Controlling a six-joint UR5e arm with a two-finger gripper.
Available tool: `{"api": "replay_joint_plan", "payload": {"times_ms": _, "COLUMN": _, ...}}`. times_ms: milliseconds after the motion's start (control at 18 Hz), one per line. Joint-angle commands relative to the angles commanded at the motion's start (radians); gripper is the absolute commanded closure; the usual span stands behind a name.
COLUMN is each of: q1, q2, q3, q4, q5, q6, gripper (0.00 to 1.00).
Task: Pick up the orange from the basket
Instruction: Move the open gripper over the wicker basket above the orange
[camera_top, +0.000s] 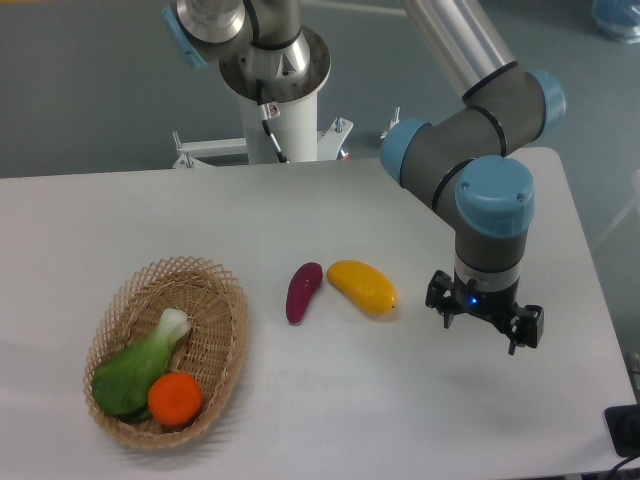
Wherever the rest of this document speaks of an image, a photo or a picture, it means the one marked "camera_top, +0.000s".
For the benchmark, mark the woven wicker oval basket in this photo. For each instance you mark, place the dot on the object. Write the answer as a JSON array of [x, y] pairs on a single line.
[[212, 352]]

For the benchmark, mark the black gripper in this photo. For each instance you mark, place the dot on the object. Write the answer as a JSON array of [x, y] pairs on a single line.
[[454, 297]]

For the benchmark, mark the purple eggplant toy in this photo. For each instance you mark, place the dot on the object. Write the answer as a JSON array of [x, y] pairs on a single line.
[[302, 287]]

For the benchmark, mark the black device at table edge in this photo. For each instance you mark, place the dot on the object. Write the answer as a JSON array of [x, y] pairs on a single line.
[[623, 426]]

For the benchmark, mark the orange fruit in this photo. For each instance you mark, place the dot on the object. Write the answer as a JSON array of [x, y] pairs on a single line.
[[174, 399]]

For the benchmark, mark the green bok choy toy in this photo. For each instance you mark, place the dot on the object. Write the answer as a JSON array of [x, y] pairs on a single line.
[[120, 385]]

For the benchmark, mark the yellow mango toy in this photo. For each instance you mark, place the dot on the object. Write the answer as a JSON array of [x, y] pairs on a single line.
[[366, 287]]

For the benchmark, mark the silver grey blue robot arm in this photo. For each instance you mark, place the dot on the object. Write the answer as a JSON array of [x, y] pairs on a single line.
[[461, 168]]

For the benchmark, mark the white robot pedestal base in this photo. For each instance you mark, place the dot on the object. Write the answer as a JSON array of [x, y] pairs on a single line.
[[273, 132]]

